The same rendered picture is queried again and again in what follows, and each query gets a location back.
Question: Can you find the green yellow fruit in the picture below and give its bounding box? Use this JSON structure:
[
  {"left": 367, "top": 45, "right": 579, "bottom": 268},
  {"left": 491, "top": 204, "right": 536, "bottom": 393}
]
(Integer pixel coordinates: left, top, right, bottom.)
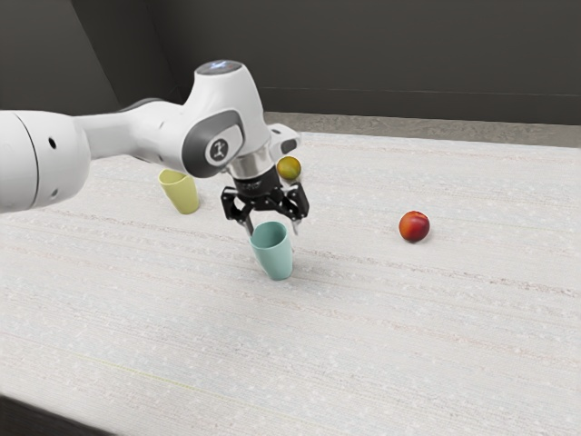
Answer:
[{"left": 276, "top": 155, "right": 302, "bottom": 181}]

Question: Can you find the yellow cup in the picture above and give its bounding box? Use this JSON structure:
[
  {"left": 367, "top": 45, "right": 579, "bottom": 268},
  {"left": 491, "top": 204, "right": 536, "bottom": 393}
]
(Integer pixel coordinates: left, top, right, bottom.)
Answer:
[{"left": 157, "top": 169, "right": 201, "bottom": 215}]

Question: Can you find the teal cup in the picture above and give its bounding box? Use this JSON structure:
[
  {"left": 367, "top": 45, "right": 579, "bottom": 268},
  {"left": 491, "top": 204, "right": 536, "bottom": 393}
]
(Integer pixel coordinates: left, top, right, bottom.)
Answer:
[{"left": 249, "top": 221, "right": 294, "bottom": 282}]

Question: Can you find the red peach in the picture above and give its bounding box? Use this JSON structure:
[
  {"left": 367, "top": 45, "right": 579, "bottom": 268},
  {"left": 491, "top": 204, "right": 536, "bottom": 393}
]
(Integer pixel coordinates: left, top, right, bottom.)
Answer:
[{"left": 398, "top": 210, "right": 431, "bottom": 243}]

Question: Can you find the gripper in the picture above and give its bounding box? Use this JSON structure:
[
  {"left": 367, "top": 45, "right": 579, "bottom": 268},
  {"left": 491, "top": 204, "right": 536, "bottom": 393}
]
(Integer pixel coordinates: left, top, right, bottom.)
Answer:
[{"left": 220, "top": 164, "right": 311, "bottom": 238}]

